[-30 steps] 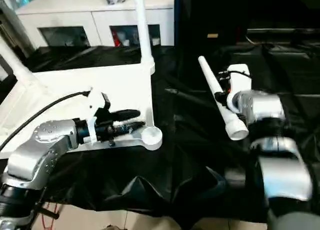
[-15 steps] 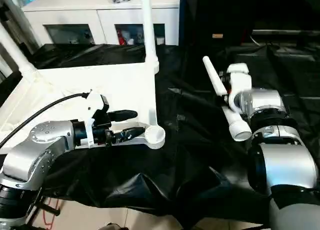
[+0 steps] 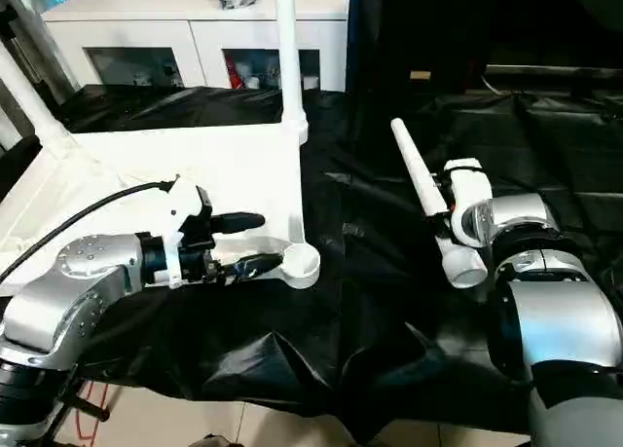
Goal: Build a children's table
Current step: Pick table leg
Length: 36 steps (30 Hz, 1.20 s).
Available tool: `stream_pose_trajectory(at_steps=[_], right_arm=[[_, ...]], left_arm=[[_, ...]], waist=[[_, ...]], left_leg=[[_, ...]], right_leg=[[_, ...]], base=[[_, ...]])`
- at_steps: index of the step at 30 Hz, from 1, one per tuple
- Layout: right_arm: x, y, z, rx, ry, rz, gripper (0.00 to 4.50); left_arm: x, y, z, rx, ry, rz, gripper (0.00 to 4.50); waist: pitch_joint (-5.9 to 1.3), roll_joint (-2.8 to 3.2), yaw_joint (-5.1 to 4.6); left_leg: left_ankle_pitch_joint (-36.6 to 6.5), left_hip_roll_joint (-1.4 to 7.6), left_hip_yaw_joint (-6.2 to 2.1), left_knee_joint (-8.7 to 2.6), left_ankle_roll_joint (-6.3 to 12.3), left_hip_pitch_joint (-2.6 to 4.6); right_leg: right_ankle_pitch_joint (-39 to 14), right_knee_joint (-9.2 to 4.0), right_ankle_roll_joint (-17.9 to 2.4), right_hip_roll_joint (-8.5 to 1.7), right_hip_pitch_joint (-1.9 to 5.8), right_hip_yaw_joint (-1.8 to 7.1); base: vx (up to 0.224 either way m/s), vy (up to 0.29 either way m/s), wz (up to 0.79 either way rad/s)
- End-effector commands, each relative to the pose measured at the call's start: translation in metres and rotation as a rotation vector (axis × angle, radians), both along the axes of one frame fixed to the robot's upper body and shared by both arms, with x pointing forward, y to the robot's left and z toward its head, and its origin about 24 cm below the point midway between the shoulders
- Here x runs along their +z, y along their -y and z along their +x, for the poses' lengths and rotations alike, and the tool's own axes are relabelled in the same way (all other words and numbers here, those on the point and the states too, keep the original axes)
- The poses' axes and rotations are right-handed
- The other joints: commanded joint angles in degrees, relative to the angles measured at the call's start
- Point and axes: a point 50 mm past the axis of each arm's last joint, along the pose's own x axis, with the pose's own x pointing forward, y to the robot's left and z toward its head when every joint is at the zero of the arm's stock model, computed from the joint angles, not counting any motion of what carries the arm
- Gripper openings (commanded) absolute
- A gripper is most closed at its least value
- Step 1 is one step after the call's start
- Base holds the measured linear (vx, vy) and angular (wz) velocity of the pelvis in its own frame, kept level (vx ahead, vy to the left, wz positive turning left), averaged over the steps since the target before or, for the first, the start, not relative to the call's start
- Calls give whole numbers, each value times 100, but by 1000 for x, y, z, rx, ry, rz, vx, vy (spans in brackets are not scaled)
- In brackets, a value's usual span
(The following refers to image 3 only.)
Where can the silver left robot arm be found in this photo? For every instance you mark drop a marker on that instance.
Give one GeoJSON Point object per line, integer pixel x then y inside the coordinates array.
{"type": "Point", "coordinates": [73, 271]}

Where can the grey metal rail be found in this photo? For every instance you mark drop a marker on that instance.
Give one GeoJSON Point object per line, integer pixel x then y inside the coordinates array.
{"type": "Point", "coordinates": [555, 70]}

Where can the small yellow label tag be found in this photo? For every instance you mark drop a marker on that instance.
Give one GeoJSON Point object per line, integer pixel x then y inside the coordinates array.
{"type": "Point", "coordinates": [421, 75]}

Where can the white plastic table top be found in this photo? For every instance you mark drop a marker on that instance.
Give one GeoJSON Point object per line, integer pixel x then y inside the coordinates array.
{"type": "Point", "coordinates": [146, 164]}

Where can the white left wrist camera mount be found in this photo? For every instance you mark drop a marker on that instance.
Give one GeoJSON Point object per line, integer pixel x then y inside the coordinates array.
{"type": "Point", "coordinates": [182, 203]}

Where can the white glass-door cabinet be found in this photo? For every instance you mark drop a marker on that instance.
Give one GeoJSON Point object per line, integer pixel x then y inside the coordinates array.
{"type": "Point", "coordinates": [146, 33]}

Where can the black work mat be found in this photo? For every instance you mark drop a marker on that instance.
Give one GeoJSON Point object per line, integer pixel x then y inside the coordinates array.
{"type": "Point", "coordinates": [535, 150]}

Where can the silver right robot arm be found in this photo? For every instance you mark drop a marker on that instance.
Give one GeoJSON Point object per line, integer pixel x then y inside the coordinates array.
{"type": "Point", "coordinates": [550, 296]}

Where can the white plastic table leg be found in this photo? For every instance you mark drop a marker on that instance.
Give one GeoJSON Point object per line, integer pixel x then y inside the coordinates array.
{"type": "Point", "coordinates": [291, 52]}
{"type": "Point", "coordinates": [418, 169]}
{"type": "Point", "coordinates": [29, 96]}

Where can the red white figure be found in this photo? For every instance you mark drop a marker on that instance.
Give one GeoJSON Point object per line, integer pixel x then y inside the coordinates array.
{"type": "Point", "coordinates": [236, 74]}

